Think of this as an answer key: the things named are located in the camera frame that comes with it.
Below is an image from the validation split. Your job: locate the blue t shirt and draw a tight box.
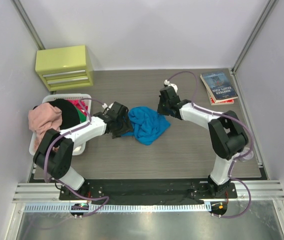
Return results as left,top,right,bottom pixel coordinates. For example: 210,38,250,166
122,106,171,146

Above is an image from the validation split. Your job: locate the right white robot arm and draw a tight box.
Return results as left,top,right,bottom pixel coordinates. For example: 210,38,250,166
157,85,249,197

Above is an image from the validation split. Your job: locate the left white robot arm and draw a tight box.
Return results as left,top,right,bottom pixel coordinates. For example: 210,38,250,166
33,101,133,191

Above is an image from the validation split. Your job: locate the magenta garment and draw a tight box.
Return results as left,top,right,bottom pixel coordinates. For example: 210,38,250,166
67,99,89,112

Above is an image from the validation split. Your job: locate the white laundry basket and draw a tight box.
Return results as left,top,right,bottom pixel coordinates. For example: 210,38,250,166
29,93,92,156

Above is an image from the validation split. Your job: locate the white garment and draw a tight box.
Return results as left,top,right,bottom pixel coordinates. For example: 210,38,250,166
73,146,82,152

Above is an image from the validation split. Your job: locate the black garment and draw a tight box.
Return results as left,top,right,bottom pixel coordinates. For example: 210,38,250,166
46,99,80,130

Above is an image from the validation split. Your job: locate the blue paperback book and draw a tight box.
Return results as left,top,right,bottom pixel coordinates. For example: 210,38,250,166
200,71,238,103

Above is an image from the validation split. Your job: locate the yellow green drawer cabinet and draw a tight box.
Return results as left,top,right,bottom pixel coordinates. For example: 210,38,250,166
35,45,94,92

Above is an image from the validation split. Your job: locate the pink garment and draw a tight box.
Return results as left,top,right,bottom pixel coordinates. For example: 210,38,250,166
28,102,63,152

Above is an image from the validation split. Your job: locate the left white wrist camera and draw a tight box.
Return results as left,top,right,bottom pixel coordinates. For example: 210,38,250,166
102,103,113,110

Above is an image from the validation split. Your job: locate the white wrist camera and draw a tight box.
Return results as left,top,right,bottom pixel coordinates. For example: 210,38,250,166
102,103,113,110
163,79,178,93

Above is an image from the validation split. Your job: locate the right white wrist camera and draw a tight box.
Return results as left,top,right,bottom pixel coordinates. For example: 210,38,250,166
163,79,178,93

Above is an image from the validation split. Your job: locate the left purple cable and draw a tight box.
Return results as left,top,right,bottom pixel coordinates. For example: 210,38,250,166
42,97,112,225

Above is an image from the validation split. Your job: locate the purple cable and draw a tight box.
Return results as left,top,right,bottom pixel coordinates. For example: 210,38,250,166
164,71,255,220
42,97,112,225

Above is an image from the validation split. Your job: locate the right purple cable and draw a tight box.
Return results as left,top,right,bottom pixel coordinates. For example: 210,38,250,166
164,71,255,220

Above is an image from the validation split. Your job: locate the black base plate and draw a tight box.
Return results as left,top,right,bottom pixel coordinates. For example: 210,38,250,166
60,178,238,201

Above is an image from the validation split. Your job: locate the aluminium frame rail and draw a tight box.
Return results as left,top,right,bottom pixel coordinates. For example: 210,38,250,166
12,180,284,203

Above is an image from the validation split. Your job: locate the slotted cable duct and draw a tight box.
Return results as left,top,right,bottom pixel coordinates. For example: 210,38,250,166
24,202,211,213

